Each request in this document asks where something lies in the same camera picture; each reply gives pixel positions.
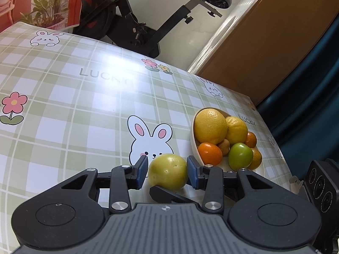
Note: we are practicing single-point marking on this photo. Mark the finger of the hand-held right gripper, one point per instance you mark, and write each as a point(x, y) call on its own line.
point(169, 195)

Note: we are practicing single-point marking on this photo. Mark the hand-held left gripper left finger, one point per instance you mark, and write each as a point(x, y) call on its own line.
point(142, 173)

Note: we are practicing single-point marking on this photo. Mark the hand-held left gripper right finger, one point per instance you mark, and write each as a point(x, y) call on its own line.
point(192, 173)

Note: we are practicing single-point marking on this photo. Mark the yellow-green jujube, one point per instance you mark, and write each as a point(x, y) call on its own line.
point(168, 172)

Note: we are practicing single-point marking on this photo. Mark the bright orange tangerine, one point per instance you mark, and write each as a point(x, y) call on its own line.
point(210, 153)

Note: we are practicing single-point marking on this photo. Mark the beige round plate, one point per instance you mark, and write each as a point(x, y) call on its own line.
point(194, 135)

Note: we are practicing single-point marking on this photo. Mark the small brown kiwi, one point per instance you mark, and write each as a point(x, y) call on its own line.
point(223, 146)

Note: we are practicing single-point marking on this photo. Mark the green jujube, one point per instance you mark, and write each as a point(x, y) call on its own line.
point(240, 156)

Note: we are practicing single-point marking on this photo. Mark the large yellow lemon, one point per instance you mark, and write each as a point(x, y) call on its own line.
point(210, 125)

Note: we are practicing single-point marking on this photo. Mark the dark mottled orange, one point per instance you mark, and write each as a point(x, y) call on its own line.
point(251, 139)
point(257, 158)

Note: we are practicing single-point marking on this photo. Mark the small yellow lemon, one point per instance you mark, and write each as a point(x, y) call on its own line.
point(237, 131)

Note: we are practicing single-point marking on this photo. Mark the dark teal curtain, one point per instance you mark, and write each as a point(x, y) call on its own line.
point(309, 111)

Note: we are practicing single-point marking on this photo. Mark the green plaid tablecloth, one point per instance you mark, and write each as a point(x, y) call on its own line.
point(79, 105)

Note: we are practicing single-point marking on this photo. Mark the brown wooden panel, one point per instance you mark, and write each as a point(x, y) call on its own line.
point(264, 45)

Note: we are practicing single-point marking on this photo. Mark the black exercise bike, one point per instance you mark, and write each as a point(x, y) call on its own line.
point(127, 18)

